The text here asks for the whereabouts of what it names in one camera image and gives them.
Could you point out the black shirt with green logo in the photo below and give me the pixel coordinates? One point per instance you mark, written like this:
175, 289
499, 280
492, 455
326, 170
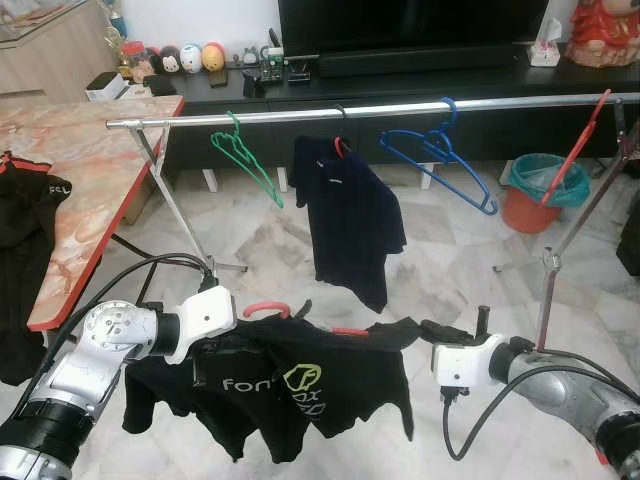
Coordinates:
300, 400

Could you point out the red plastic hanger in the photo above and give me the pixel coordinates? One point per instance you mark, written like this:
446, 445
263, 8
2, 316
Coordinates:
265, 304
578, 145

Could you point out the green plastic hanger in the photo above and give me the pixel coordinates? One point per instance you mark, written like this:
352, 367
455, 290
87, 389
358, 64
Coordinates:
279, 199

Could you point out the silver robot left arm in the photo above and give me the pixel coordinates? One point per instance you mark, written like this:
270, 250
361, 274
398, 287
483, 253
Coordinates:
100, 335

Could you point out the blue plastic hanger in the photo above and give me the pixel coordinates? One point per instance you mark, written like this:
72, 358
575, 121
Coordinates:
438, 148

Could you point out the red hanger with dark hook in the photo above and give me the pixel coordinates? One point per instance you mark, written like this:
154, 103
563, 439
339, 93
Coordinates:
342, 147

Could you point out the orange waste bin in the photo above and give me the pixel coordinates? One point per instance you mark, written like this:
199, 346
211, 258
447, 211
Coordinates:
525, 215

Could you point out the navy polo shirt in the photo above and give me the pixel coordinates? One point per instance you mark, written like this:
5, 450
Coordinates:
350, 220

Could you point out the teal bin liner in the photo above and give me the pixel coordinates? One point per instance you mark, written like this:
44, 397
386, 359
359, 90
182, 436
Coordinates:
535, 168

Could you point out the silver metal clothes rack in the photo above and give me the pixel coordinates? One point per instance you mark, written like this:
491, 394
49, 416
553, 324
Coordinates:
300, 112

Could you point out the black soundbar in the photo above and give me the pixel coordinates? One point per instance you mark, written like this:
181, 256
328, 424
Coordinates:
420, 62

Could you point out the white tissue box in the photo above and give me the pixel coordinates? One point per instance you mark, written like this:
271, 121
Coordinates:
545, 52

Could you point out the black TV cabinet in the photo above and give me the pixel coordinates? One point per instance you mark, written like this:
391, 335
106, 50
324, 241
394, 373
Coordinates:
190, 145

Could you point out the black flat television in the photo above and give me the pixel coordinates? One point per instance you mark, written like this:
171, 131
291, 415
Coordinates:
400, 25

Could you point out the green mug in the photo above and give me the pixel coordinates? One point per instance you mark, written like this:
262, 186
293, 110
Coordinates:
273, 62

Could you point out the red fortune god figurine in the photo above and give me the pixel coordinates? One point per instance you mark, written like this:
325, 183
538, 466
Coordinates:
605, 30

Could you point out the yellow round toy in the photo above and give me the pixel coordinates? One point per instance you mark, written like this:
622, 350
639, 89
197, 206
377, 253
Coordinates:
213, 57

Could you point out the white round toy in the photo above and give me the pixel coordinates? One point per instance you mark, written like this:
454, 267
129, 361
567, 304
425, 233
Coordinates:
191, 58

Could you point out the small black box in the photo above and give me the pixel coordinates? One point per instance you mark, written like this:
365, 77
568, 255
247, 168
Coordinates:
160, 87

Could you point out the black round toy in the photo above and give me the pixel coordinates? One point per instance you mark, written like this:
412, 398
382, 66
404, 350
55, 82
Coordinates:
171, 60

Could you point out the marble top folding table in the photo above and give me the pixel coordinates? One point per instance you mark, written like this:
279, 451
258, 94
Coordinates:
90, 170

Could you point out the white box with black lid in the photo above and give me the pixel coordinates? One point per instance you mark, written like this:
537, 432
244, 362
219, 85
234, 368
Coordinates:
105, 88

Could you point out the black shirt with red collar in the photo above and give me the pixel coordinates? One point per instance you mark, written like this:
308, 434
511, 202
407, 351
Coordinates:
25, 210

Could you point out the gold and blue trophy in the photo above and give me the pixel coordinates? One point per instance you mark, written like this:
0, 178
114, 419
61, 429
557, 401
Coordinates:
116, 45

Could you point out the light wood sideboard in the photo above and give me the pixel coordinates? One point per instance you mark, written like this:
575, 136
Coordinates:
50, 55

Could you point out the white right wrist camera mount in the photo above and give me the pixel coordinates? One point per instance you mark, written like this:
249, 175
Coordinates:
465, 362

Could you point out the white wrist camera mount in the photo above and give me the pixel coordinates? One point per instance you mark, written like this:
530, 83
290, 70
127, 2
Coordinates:
465, 362
205, 315

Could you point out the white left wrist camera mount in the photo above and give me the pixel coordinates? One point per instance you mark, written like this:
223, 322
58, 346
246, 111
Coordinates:
205, 315

